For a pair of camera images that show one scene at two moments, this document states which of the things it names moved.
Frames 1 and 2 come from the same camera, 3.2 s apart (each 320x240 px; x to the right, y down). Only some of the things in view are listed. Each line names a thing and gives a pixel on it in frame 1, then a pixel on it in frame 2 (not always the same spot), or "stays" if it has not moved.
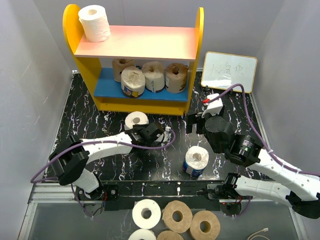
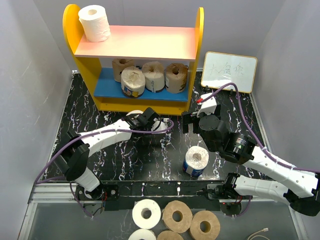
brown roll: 118,65 stays
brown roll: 175,77 stays
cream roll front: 154,73 stays
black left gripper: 138,127 -> 149,128
